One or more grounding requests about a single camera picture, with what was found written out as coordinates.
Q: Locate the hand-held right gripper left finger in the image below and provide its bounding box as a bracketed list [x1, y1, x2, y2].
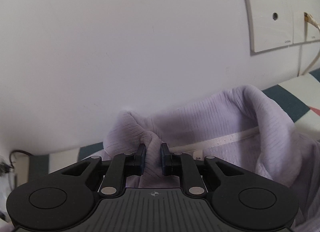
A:
[61, 143, 147, 198]

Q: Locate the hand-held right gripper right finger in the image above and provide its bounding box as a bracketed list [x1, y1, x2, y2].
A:
[160, 143, 244, 198]

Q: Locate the lavender ribbed garment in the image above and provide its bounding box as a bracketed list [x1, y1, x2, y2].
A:
[0, 84, 320, 232]

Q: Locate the geometric patterned desk mat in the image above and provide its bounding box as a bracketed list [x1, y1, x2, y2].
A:
[27, 68, 320, 187]

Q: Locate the thin dark cable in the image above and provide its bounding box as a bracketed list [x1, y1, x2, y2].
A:
[9, 149, 34, 169]

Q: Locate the white wall socket plate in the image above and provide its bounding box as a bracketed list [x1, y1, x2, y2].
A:
[241, 0, 320, 53]

